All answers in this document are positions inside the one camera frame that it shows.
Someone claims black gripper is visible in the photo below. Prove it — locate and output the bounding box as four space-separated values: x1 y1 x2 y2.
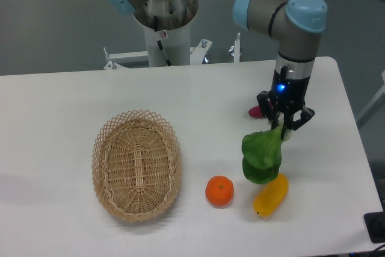
257 66 315 140

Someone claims purple sweet potato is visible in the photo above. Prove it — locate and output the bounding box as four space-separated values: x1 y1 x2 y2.
248 105 269 119

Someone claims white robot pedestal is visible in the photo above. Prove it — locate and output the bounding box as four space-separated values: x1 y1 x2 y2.
134 0 199 63

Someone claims black cable on pedestal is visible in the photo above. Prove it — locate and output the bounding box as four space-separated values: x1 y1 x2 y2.
153 15 173 67

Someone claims yellow mango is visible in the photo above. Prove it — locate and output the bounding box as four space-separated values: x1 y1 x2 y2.
253 173 289 217

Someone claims white metal base frame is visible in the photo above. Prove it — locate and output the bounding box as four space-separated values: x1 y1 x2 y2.
102 32 243 70

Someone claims green leafy vegetable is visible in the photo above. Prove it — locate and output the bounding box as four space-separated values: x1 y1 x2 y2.
241 125 283 184

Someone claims orange tangerine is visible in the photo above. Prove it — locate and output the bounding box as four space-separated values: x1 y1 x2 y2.
205 175 235 208

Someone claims white frame at right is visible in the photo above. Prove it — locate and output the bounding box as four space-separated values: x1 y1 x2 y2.
356 72 384 129

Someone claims woven wicker basket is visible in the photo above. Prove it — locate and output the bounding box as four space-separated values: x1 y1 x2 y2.
91 110 182 222

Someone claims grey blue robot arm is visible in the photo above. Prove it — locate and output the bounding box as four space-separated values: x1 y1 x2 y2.
108 0 328 138

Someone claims black device at edge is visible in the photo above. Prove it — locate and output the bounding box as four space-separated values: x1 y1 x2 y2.
363 211 384 244

